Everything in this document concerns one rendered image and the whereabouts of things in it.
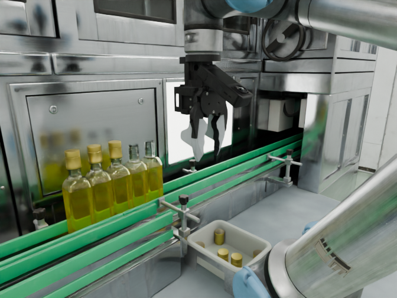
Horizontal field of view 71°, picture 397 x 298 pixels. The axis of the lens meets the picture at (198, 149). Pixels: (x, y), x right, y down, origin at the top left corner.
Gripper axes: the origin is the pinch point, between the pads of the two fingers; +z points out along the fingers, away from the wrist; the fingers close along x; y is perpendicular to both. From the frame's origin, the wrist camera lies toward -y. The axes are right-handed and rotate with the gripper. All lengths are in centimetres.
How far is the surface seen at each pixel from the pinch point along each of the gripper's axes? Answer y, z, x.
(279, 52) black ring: 34, -25, -89
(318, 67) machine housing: 15, -18, -90
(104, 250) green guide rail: 16.3, 23.0, 18.0
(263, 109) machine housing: 45, 5, -96
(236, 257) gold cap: 3.1, 36.6, -16.0
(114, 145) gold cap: 28.6, 2.4, 6.3
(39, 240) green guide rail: 33.2, 24.1, 26.7
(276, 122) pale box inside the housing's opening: 40, 12, -102
